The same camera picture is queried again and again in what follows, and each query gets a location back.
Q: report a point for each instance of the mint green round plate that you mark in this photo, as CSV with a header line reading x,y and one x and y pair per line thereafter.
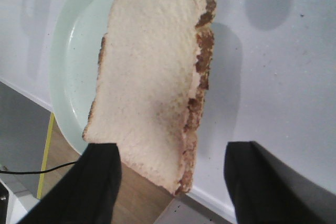
x,y
74,55

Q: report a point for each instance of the white bread slice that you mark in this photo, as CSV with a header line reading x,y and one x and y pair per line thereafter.
x,y
153,73

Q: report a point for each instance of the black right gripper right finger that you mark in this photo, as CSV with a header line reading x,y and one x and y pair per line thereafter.
x,y
263,189

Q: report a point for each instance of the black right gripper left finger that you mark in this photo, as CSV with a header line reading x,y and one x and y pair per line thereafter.
x,y
87,193

